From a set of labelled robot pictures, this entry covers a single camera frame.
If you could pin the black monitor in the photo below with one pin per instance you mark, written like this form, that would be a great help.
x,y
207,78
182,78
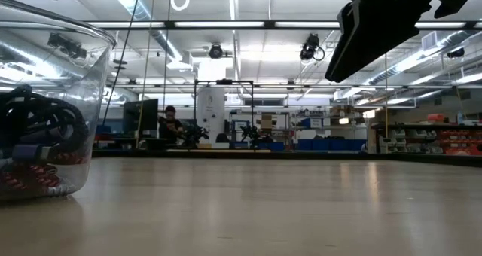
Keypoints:
x,y
141,116

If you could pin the person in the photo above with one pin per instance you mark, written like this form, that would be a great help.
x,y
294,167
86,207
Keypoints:
x,y
169,128

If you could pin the shelf with red bins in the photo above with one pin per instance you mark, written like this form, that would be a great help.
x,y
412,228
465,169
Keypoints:
x,y
459,135

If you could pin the clear glass container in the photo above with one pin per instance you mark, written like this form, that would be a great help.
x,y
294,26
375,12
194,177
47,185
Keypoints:
x,y
98,98

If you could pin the black background robot arm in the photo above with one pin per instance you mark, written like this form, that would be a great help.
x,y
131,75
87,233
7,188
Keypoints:
x,y
194,133
250,131

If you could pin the black overhead frame bar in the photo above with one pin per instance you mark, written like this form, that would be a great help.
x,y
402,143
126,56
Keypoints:
x,y
169,24

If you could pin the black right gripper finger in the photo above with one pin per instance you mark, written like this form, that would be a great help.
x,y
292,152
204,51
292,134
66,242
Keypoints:
x,y
337,41
376,37

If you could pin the cardboard box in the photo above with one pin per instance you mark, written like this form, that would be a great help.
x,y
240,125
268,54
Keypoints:
x,y
266,122

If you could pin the round black ceiling fixture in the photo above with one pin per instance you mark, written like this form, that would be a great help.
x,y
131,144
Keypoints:
x,y
215,51

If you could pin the black overhead camera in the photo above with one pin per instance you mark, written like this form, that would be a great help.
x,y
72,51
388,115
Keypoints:
x,y
310,47

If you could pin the white column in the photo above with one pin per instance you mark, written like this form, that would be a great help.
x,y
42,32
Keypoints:
x,y
211,109

